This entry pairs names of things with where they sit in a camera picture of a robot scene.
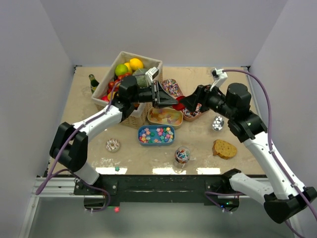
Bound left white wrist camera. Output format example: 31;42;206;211
145;67;159;85

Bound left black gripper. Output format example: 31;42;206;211
130;80;178;109

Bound sprinkled donut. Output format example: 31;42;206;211
106;138;121;153

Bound wicker basket with liner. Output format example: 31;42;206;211
91;51;163;130

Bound pink tray swirl lollipops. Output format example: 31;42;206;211
161;79;183;99

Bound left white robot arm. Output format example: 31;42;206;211
50;75;178;194

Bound blue tray star candies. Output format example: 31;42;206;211
137;124;176;146

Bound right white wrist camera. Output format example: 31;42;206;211
210;68;228;91

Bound yellow tray gummy candies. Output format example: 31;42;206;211
147;108;183;128

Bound red apple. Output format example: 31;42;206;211
101;95;109;102

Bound silver metal scoop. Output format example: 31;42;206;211
212;116;224;131

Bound pink tray of lollipops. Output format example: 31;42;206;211
182;103;205;121

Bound green cantaloupe melon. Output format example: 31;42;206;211
132;68;149;88

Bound green glass bottle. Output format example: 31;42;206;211
89;74;99;94

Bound black base mount frame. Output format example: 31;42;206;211
74;175;240;212

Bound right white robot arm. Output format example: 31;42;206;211
180;83;317;224

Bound bread slice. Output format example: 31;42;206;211
212;139;237;159

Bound green lime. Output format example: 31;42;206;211
114;64;129;76

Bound yellow lemon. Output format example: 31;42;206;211
129;58;144;71

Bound aluminium rail frame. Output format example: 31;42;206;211
18;176;85;238

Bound clear glass jar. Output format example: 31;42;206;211
174;146;191;173

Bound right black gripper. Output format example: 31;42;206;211
180;81;236;119

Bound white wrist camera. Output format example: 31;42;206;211
210;68;228;91
145;67;159;85

